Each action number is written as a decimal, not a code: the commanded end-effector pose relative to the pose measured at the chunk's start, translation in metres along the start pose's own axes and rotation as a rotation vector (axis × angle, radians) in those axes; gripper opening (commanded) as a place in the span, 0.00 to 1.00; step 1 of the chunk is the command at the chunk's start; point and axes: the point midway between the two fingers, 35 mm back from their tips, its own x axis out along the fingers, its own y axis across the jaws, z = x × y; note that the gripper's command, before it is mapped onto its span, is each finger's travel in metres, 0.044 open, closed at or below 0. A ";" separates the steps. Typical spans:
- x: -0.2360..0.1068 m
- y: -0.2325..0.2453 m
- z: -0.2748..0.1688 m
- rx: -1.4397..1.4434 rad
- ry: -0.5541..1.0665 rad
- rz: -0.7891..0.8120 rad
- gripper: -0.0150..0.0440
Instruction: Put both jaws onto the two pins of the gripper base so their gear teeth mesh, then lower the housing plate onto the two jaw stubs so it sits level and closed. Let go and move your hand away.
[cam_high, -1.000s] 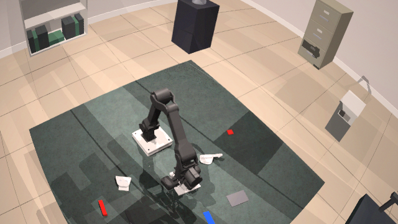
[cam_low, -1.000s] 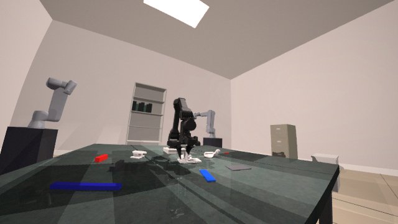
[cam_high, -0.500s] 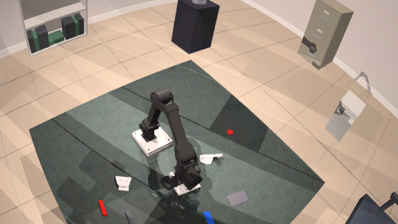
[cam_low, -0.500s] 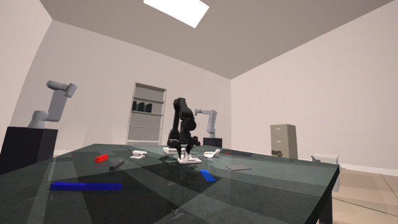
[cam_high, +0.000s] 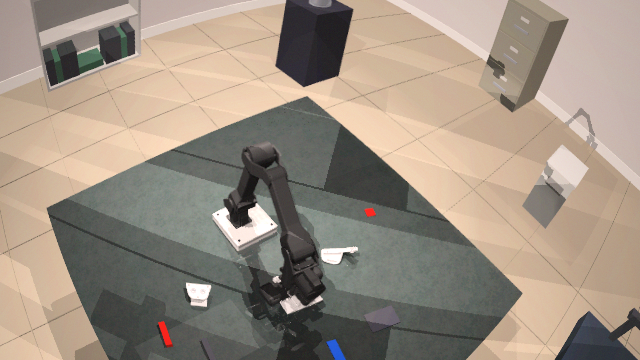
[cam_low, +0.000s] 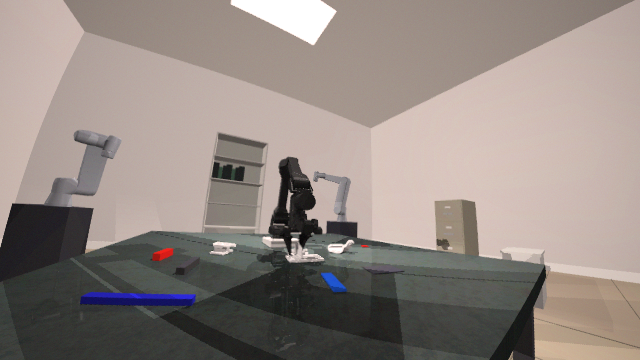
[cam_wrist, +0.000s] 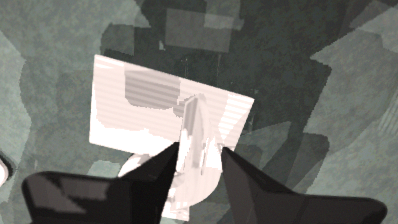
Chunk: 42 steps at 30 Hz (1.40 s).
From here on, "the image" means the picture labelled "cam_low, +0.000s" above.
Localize blue flat bar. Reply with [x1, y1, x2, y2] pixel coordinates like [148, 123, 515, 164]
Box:
[80, 292, 196, 306]

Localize small red block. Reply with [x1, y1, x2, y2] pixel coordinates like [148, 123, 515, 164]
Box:
[152, 248, 173, 261]

